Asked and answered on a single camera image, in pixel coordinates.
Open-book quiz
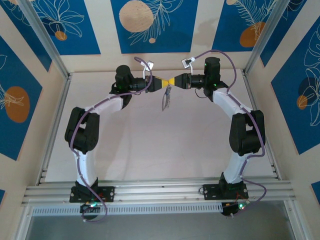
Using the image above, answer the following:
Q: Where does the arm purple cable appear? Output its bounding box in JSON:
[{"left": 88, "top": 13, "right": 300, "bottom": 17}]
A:
[
  {"left": 69, "top": 56, "right": 152, "bottom": 224},
  {"left": 192, "top": 49, "right": 268, "bottom": 218}
]

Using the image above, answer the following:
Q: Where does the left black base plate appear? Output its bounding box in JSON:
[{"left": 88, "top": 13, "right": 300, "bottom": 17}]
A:
[{"left": 69, "top": 186, "right": 116, "bottom": 203}]

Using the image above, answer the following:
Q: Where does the black controller board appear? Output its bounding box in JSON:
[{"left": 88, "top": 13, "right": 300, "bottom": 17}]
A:
[
  {"left": 79, "top": 202, "right": 102, "bottom": 213},
  {"left": 221, "top": 201, "right": 251, "bottom": 217}
]

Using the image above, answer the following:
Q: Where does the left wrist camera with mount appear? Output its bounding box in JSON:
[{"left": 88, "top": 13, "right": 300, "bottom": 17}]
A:
[{"left": 141, "top": 60, "right": 154, "bottom": 80}]

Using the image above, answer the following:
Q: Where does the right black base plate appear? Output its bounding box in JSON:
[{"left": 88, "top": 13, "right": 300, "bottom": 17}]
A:
[{"left": 202, "top": 183, "right": 249, "bottom": 201}]

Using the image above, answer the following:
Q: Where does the left aluminium corner post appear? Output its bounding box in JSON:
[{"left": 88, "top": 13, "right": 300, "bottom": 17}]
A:
[{"left": 17, "top": 0, "right": 72, "bottom": 80}]

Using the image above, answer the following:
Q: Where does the aluminium frame leg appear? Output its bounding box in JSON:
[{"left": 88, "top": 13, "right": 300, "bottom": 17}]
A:
[
  {"left": 283, "top": 199, "right": 308, "bottom": 240},
  {"left": 12, "top": 204, "right": 35, "bottom": 240}
]

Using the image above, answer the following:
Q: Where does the left black controller board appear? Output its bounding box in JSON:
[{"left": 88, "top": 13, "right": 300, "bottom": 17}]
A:
[{"left": 79, "top": 202, "right": 102, "bottom": 213}]

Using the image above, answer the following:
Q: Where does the aluminium front rail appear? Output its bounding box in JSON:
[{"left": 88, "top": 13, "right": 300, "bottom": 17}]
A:
[{"left": 21, "top": 177, "right": 297, "bottom": 207}]

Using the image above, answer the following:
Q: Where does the aluminium corner post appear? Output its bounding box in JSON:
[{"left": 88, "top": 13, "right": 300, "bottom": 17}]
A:
[
  {"left": 243, "top": 0, "right": 308, "bottom": 76},
  {"left": 17, "top": 0, "right": 72, "bottom": 80}
]

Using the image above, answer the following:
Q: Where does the right black controller board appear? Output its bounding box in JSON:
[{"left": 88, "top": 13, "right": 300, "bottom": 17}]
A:
[{"left": 221, "top": 201, "right": 251, "bottom": 217}]

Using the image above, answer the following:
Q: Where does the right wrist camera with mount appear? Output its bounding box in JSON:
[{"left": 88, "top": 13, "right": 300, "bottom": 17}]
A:
[{"left": 180, "top": 57, "right": 196, "bottom": 76}]

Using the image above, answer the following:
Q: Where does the aluminium side rail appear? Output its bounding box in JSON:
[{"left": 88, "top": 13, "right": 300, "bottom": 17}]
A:
[
  {"left": 36, "top": 73, "right": 73, "bottom": 186},
  {"left": 241, "top": 71, "right": 281, "bottom": 180}
]

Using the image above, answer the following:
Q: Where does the left aluminium side rail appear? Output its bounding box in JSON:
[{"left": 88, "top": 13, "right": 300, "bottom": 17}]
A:
[{"left": 36, "top": 73, "right": 73, "bottom": 186}]

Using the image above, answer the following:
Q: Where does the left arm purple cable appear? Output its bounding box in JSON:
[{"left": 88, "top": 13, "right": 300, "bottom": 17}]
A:
[{"left": 69, "top": 56, "right": 152, "bottom": 224}]

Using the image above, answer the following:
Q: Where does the white slotted cable duct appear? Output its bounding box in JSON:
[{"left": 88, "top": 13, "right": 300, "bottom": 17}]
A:
[{"left": 31, "top": 202, "right": 223, "bottom": 216}]

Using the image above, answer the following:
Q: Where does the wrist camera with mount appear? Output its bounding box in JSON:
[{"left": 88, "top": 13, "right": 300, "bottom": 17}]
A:
[
  {"left": 141, "top": 60, "right": 154, "bottom": 80},
  {"left": 180, "top": 57, "right": 196, "bottom": 76}
]

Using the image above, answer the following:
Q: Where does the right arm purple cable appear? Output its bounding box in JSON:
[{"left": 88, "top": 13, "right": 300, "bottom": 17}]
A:
[{"left": 192, "top": 49, "right": 268, "bottom": 218}]

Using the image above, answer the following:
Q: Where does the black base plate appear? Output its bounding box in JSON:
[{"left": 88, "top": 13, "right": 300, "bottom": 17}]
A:
[
  {"left": 202, "top": 183, "right": 249, "bottom": 201},
  {"left": 69, "top": 186, "right": 116, "bottom": 203}
]

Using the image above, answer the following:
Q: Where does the right aluminium side rail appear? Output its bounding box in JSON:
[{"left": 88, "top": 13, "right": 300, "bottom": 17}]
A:
[{"left": 241, "top": 71, "right": 281, "bottom": 180}]

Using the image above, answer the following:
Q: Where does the right aluminium corner post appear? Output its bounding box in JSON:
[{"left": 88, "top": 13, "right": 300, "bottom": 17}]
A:
[{"left": 243, "top": 0, "right": 308, "bottom": 76}]

